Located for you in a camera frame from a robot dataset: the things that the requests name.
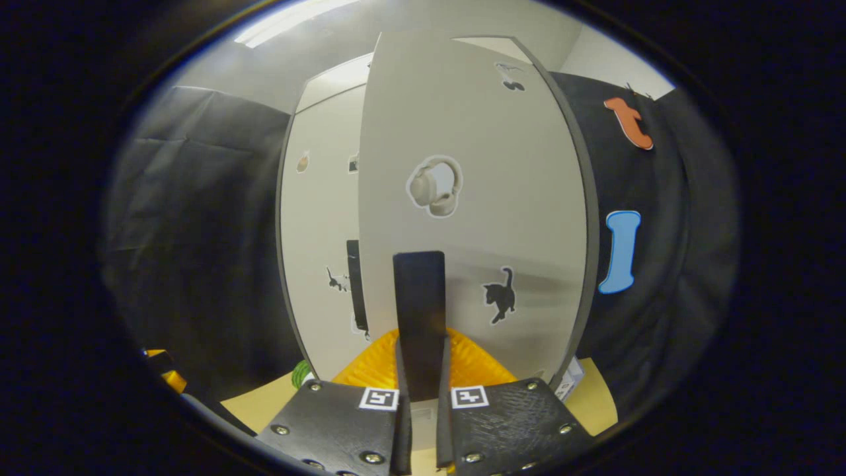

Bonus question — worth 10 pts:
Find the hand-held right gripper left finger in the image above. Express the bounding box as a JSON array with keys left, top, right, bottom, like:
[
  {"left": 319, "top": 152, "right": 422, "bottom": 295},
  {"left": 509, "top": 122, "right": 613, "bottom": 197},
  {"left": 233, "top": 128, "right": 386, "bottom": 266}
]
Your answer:
[{"left": 254, "top": 329, "right": 414, "bottom": 476}]

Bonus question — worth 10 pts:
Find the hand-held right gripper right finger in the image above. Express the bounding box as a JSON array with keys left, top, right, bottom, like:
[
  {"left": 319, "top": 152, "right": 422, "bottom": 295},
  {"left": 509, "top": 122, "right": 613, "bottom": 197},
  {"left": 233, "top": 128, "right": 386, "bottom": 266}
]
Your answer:
[{"left": 436, "top": 329, "right": 596, "bottom": 476}]

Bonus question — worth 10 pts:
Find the cabinet door with camera sticker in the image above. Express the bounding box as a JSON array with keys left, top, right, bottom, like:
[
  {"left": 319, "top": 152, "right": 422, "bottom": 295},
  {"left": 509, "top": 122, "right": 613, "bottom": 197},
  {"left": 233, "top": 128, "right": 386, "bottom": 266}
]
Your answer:
[{"left": 281, "top": 83, "right": 371, "bottom": 381}]

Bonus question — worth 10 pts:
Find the cabinet door with headphone sticker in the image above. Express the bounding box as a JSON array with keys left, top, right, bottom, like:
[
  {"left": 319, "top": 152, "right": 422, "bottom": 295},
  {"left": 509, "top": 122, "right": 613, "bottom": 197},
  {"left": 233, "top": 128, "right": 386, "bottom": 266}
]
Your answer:
[{"left": 357, "top": 30, "right": 601, "bottom": 452}]

